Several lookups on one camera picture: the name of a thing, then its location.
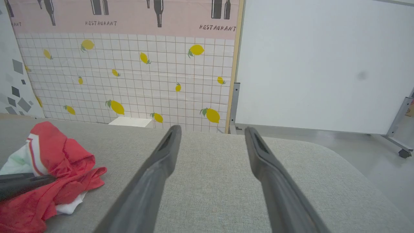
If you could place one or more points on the light wooden frame post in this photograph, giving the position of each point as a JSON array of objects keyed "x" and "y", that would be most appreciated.
[{"x": 235, "y": 64}]

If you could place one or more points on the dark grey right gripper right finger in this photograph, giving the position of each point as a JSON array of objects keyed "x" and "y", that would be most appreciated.
[{"x": 278, "y": 191}]

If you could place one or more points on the white box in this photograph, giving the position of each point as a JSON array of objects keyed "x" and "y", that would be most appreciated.
[{"x": 131, "y": 121}]

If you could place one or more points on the red and white basketball jersey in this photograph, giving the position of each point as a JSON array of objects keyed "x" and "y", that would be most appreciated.
[{"x": 71, "y": 168}]

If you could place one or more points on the grey metal board bracket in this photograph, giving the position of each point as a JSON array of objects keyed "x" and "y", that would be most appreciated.
[{"x": 234, "y": 106}]

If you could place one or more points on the grey geometric pattern panel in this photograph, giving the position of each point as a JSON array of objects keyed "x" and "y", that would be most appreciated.
[{"x": 13, "y": 81}]

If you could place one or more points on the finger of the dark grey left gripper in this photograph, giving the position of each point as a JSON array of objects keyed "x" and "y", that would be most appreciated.
[{"x": 19, "y": 187}]

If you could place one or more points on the lemon print restaurant backdrop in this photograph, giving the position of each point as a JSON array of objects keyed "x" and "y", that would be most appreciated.
[{"x": 145, "y": 81}]

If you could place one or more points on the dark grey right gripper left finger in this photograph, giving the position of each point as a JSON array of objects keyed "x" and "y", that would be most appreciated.
[{"x": 145, "y": 187}]

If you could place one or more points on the white partition board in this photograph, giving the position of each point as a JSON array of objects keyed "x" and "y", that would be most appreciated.
[{"x": 307, "y": 64}]

